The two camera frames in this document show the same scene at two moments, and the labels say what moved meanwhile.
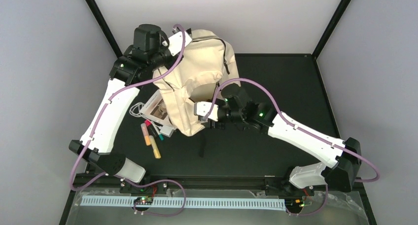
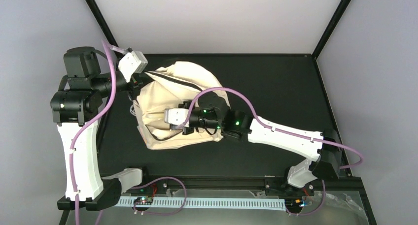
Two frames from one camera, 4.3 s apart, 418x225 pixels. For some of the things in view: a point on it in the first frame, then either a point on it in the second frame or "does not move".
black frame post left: x=101 y=21 does not move
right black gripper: x=215 y=126 → x=186 y=103
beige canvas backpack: x=207 y=62 → x=164 y=88
